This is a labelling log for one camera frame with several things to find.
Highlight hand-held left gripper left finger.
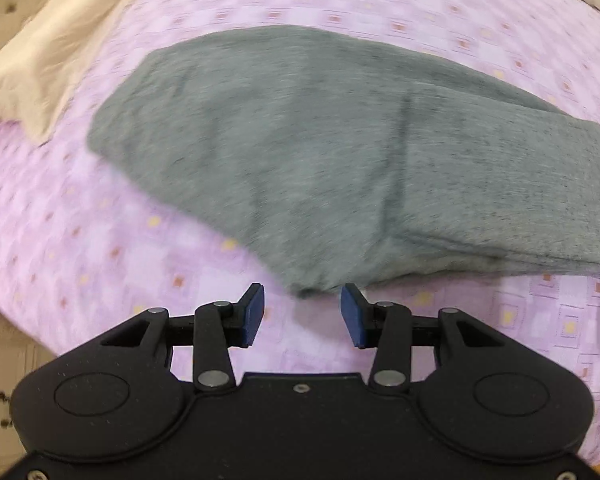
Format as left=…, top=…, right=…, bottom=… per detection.
left=100, top=283, right=266, bottom=392

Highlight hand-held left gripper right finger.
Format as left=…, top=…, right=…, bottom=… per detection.
left=341, top=283, right=508, bottom=392

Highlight grey pants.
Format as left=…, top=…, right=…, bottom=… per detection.
left=87, top=25, right=600, bottom=300

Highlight purple patterned bed sheet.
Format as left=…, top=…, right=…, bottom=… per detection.
left=0, top=0, right=600, bottom=466

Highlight beige pillow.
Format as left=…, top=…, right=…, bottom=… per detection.
left=0, top=0, right=163, bottom=143

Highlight cream bed side rail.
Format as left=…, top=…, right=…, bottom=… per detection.
left=0, top=292, right=63, bottom=476

